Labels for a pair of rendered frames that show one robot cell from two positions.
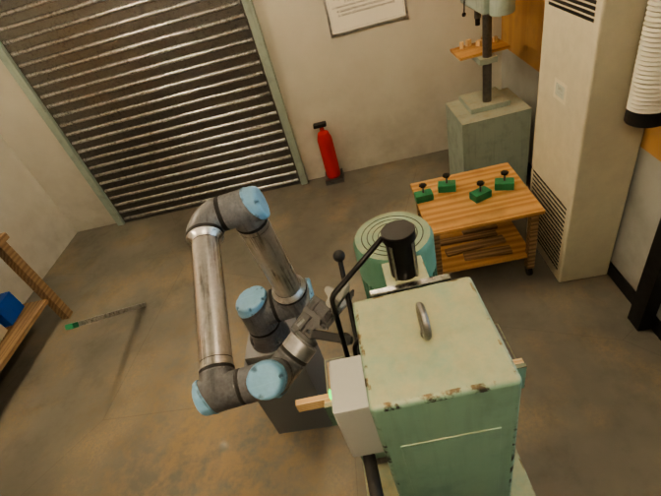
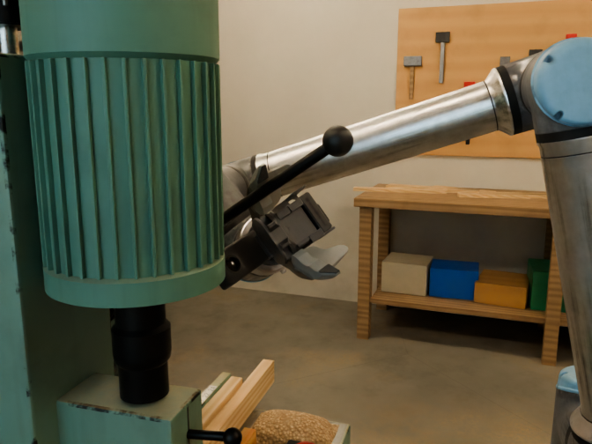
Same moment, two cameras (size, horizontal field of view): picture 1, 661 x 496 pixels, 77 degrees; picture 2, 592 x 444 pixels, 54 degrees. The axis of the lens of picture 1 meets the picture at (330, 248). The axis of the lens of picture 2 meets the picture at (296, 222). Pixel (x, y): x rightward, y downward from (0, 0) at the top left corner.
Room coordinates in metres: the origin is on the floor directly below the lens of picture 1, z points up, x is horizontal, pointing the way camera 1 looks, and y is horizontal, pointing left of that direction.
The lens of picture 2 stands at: (0.96, -0.66, 1.38)
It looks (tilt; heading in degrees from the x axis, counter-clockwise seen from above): 12 degrees down; 101
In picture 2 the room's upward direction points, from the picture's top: straight up
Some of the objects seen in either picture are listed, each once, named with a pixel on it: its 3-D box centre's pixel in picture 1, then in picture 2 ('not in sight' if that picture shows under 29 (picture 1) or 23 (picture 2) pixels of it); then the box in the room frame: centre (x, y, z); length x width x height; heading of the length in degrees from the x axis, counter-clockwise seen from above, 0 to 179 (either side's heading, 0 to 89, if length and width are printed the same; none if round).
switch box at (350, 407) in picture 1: (357, 406); not in sight; (0.40, 0.04, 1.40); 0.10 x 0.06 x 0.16; 174
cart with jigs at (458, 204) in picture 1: (470, 221); not in sight; (2.03, -0.92, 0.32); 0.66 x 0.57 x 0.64; 81
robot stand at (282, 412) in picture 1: (292, 377); not in sight; (1.33, 0.39, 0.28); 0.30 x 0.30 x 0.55; 81
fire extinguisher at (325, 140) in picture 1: (328, 152); not in sight; (3.66, -0.25, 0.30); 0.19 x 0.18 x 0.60; 171
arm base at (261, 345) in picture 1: (267, 329); not in sight; (1.33, 0.39, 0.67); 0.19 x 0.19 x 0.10
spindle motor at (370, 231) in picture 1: (400, 283); (129, 129); (0.70, -0.14, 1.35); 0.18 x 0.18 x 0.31
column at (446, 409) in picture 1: (442, 438); not in sight; (0.41, -0.11, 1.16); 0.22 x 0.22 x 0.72; 84
